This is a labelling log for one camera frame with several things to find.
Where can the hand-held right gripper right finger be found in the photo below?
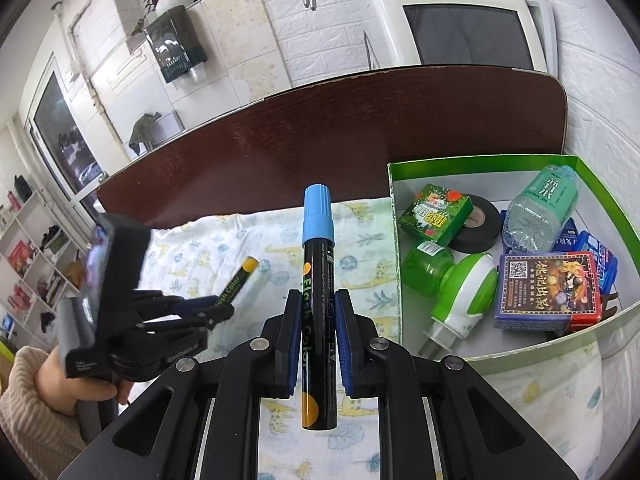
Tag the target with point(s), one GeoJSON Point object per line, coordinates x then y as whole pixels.
{"type": "Point", "coordinates": [341, 340]}

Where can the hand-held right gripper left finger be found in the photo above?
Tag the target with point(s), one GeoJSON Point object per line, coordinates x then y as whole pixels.
{"type": "Point", "coordinates": [296, 340]}

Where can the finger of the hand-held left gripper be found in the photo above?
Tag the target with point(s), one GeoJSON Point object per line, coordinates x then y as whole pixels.
{"type": "Point", "coordinates": [190, 304]}
{"type": "Point", "coordinates": [210, 321]}

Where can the yellow cap marker pen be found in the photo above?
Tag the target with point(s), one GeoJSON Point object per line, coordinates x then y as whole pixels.
{"type": "Point", "coordinates": [240, 280]}

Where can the blue cap marker pen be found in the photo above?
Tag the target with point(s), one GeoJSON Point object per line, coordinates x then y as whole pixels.
{"type": "Point", "coordinates": [317, 260]}

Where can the green mosquito repellent heater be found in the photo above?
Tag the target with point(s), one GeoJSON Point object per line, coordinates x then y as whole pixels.
{"type": "Point", "coordinates": [465, 290]}

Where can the small green carton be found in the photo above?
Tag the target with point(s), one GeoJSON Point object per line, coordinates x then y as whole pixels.
{"type": "Point", "coordinates": [435, 215]}

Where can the black tape roll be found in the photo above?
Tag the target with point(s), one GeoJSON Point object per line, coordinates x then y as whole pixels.
{"type": "Point", "coordinates": [487, 232]}

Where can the green cardboard box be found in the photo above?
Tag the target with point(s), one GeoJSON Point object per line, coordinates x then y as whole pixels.
{"type": "Point", "coordinates": [530, 347]}

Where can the red card box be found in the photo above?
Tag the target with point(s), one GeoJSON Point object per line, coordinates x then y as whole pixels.
{"type": "Point", "coordinates": [547, 285]}

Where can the green water bottle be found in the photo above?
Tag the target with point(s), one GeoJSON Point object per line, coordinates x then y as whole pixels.
{"type": "Point", "coordinates": [542, 210]}

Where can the blue box with picture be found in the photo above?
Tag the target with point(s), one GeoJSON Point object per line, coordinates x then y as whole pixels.
{"type": "Point", "coordinates": [602, 260]}

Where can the person's left forearm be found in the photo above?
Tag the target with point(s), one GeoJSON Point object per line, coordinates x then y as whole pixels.
{"type": "Point", "coordinates": [35, 410]}

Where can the person's left hand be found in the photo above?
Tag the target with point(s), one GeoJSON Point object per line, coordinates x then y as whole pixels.
{"type": "Point", "coordinates": [90, 390]}

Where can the giraffe printed blanket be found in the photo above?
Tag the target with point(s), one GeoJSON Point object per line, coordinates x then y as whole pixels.
{"type": "Point", "coordinates": [360, 260]}

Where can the white storage shelf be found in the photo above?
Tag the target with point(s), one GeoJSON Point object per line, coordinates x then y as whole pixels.
{"type": "Point", "coordinates": [30, 240]}

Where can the glass door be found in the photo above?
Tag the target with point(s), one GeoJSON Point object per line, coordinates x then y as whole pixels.
{"type": "Point", "coordinates": [65, 145]}

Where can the green cloth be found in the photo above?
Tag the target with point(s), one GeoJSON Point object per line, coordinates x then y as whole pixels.
{"type": "Point", "coordinates": [142, 130]}

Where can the white box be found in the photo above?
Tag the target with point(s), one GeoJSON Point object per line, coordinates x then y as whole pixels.
{"type": "Point", "coordinates": [170, 127]}

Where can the brown wooden headboard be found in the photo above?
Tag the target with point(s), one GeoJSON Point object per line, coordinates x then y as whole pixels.
{"type": "Point", "coordinates": [300, 135]}

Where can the beige marble panel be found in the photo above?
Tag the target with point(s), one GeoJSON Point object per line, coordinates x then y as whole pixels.
{"type": "Point", "coordinates": [240, 45]}

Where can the potted plant in white pot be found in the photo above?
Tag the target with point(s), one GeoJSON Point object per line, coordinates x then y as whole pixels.
{"type": "Point", "coordinates": [175, 0]}

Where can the white water purifier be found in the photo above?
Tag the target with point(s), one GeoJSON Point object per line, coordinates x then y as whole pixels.
{"type": "Point", "coordinates": [390, 25]}

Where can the wall fish tank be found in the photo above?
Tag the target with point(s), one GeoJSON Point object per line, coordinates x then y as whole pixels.
{"type": "Point", "coordinates": [175, 45]}

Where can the white wall pipe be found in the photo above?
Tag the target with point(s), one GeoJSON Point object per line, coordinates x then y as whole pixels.
{"type": "Point", "coordinates": [71, 40]}

